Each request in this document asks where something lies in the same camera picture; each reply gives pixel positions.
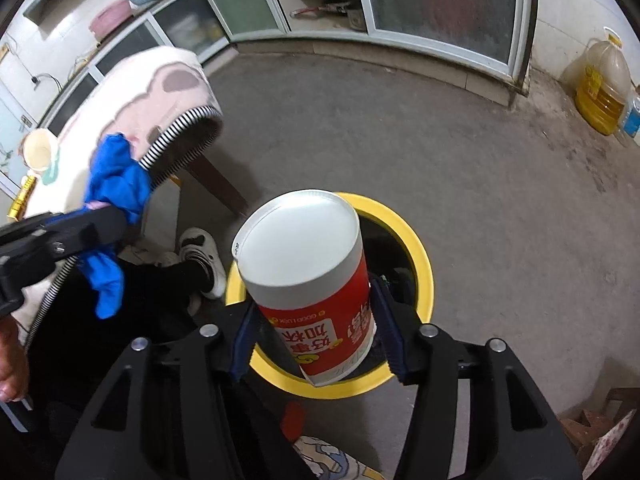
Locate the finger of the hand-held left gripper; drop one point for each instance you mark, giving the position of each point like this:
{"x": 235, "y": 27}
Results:
{"x": 85, "y": 232}

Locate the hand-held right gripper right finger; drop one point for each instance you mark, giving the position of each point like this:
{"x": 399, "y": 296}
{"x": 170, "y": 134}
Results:
{"x": 397, "y": 350}

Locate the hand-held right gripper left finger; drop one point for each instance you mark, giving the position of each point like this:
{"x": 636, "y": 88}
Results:
{"x": 242, "y": 347}

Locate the blue cloth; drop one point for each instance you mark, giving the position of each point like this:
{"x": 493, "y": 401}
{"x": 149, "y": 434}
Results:
{"x": 120, "y": 180}

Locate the yellow rimmed black trash can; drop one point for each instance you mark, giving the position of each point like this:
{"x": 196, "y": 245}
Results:
{"x": 417, "y": 265}

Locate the red white plastic jar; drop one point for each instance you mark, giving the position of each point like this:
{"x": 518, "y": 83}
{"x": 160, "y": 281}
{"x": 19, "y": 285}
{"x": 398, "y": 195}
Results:
{"x": 300, "y": 260}

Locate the person's left hand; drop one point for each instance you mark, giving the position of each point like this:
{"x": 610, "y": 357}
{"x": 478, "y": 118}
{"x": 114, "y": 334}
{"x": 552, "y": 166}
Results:
{"x": 11, "y": 360}

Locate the gold bottle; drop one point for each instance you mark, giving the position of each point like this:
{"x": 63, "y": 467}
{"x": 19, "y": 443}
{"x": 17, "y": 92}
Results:
{"x": 22, "y": 199}

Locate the red plastic piece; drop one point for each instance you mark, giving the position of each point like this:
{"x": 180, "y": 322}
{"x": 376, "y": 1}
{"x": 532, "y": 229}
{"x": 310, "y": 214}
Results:
{"x": 293, "y": 422}

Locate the cream paper cup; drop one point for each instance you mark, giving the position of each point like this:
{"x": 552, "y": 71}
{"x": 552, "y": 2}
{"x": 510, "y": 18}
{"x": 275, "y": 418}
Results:
{"x": 37, "y": 152}

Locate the white shoe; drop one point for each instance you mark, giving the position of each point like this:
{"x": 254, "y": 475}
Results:
{"x": 205, "y": 255}

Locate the person's black clothing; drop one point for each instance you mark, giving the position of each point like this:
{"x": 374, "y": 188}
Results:
{"x": 100, "y": 340}

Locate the printed cloth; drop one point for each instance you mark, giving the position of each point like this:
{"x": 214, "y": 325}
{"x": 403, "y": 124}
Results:
{"x": 330, "y": 457}

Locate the flower printed glass door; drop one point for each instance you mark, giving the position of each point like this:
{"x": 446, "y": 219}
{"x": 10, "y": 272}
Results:
{"x": 7, "y": 130}

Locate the cartoon printed quilted blanket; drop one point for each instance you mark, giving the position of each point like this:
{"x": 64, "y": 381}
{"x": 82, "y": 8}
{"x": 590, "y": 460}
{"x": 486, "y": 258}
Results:
{"x": 150, "y": 90}

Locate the pink cooking pot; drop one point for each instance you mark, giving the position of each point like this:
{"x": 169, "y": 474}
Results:
{"x": 111, "y": 17}

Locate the brown wooden stool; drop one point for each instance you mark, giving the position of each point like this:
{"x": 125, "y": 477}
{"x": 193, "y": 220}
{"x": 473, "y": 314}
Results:
{"x": 605, "y": 430}

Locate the clear water bottle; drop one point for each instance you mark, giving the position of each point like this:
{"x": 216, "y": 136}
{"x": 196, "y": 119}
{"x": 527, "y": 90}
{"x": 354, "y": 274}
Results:
{"x": 632, "y": 120}

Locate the large yellow oil bottle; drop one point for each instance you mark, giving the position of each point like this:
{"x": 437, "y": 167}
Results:
{"x": 602, "y": 90}

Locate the glass door kitchen cabinet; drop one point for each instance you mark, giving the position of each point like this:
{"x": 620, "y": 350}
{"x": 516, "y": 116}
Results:
{"x": 440, "y": 0}

